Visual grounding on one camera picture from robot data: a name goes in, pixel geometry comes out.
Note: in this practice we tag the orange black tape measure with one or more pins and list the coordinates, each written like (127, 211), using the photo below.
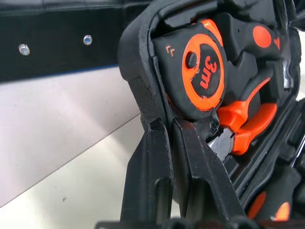
(202, 66)

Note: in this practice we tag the black tool case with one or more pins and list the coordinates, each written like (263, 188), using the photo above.
(137, 47)

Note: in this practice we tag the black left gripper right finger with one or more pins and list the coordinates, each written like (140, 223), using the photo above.
(205, 181)

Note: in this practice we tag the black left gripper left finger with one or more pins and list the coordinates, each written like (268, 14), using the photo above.
(150, 171)

